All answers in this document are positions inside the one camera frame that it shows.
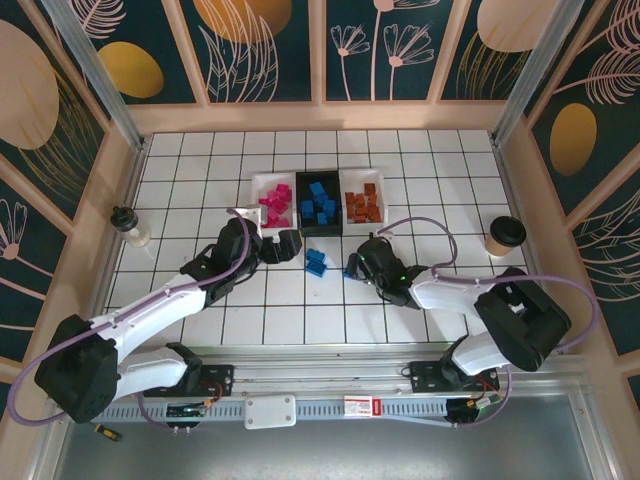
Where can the blue lego brick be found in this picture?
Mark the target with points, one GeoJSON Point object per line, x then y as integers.
{"type": "Point", "coordinates": [316, 189]}
{"type": "Point", "coordinates": [307, 207]}
{"type": "Point", "coordinates": [322, 218]}
{"type": "Point", "coordinates": [329, 206]}
{"type": "Point", "coordinates": [348, 274]}
{"type": "Point", "coordinates": [317, 269]}
{"type": "Point", "coordinates": [315, 256]}

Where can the pink lego brick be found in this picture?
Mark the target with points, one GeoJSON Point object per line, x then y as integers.
{"type": "Point", "coordinates": [284, 222]}
{"type": "Point", "coordinates": [267, 201]}
{"type": "Point", "coordinates": [280, 205]}
{"type": "Point", "coordinates": [283, 191]}
{"type": "Point", "coordinates": [268, 223]}
{"type": "Point", "coordinates": [273, 214]}

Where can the orange lego brick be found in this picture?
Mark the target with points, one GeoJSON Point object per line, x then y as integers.
{"type": "Point", "coordinates": [372, 201]}
{"type": "Point", "coordinates": [356, 215]}
{"type": "Point", "coordinates": [370, 189]}
{"type": "Point", "coordinates": [362, 204]}
{"type": "Point", "coordinates": [375, 215]}
{"type": "Point", "coordinates": [352, 199]}

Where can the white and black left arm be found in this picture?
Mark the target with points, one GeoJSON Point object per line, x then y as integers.
{"type": "Point", "coordinates": [150, 310]}

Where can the black plastic tray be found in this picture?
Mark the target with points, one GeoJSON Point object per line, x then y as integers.
{"type": "Point", "coordinates": [310, 230]}

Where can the white plastic tray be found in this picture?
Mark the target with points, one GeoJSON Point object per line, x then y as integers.
{"type": "Point", "coordinates": [257, 182]}
{"type": "Point", "coordinates": [362, 177]}

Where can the glass bottle with black cap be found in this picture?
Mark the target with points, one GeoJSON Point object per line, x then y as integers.
{"type": "Point", "coordinates": [131, 227]}

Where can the paper coffee cup black lid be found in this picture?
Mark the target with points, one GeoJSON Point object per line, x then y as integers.
{"type": "Point", "coordinates": [506, 235]}

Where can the red and white label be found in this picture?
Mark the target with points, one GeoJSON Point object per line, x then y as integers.
{"type": "Point", "coordinates": [362, 405]}

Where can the white plastic box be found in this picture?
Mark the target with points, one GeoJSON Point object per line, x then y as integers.
{"type": "Point", "coordinates": [270, 411]}

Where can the small controller board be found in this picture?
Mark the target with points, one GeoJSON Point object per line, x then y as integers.
{"type": "Point", "coordinates": [187, 411]}

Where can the grey metal base sheet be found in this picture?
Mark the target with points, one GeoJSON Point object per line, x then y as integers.
{"type": "Point", "coordinates": [350, 455]}

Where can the teal panel with white leaves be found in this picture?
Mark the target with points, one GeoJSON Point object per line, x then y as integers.
{"type": "Point", "coordinates": [240, 50]}

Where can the teal panel with pink flower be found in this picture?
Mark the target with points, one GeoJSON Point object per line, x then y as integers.
{"type": "Point", "coordinates": [25, 260]}

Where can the teal panel with yellow oval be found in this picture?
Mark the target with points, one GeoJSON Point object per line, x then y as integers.
{"type": "Point", "coordinates": [130, 70]}

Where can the teal panel with pink flowers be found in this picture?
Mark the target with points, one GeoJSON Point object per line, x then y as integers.
{"type": "Point", "coordinates": [380, 50]}

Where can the teal panel with pink leaves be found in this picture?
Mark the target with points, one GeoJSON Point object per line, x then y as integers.
{"type": "Point", "coordinates": [615, 260]}

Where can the teal panel with beige oval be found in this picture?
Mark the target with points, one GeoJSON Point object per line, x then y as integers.
{"type": "Point", "coordinates": [490, 50]}

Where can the teal panel with yellow lines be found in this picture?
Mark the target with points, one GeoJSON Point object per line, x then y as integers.
{"type": "Point", "coordinates": [30, 90]}

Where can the teal panel with pink fern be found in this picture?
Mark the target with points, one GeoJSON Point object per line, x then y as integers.
{"type": "Point", "coordinates": [590, 100]}

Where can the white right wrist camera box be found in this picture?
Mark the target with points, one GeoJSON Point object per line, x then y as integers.
{"type": "Point", "coordinates": [384, 233]}

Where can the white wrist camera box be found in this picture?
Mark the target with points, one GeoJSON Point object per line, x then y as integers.
{"type": "Point", "coordinates": [384, 233]}
{"type": "Point", "coordinates": [250, 214]}

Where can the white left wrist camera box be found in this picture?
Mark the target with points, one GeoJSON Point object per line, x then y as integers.
{"type": "Point", "coordinates": [250, 214]}

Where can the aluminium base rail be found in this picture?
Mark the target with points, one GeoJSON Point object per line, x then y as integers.
{"type": "Point", "coordinates": [325, 372]}

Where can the aluminium corner post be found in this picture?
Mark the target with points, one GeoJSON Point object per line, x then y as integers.
{"type": "Point", "coordinates": [525, 85]}
{"type": "Point", "coordinates": [107, 95]}

